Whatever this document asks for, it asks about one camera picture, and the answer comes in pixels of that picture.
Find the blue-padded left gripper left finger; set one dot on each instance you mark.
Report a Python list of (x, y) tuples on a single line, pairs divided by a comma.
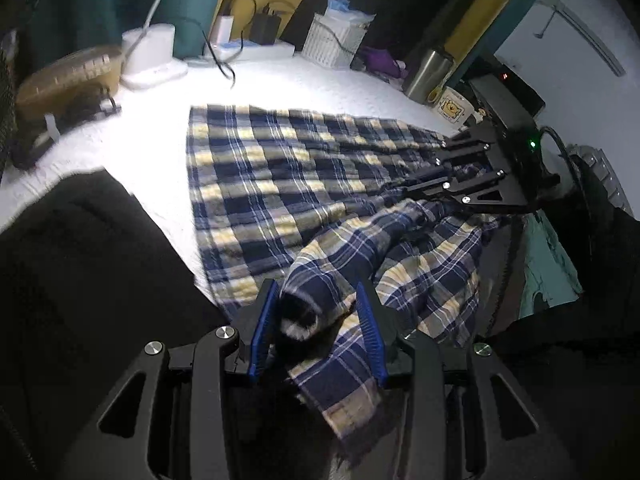
[(164, 418)]

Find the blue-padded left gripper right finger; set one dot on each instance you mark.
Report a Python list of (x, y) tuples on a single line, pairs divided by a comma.
[(464, 415)]

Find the blue yellow plaid pants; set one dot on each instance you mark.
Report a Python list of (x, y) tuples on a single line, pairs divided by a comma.
[(316, 202)]

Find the white yellow printed mug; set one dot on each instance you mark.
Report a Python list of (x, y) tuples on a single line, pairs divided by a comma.
[(454, 108)]

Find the stainless steel tumbler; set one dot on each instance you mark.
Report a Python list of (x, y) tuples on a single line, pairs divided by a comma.
[(433, 68)]

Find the purple cloth item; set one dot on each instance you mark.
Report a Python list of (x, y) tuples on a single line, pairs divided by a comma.
[(382, 62)]

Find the black folded garment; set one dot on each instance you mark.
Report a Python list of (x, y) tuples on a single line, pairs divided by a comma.
[(87, 280)]

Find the white woven basket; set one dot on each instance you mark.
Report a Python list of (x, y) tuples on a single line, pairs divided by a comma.
[(332, 43)]

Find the blue tissue pack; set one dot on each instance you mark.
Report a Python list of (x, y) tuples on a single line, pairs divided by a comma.
[(341, 10)]

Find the black charger adapter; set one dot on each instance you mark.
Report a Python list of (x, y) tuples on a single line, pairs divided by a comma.
[(265, 27)]

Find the white power strip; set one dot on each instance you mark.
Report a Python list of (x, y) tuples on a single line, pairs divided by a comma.
[(236, 52)]

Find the white charger adapter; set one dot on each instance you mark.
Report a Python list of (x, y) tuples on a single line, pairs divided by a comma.
[(222, 29)]

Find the brown plastic lidded container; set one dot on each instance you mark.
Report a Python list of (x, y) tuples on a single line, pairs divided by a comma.
[(51, 89)]

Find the white desk lamp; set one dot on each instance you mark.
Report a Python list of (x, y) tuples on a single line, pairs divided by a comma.
[(149, 54)]

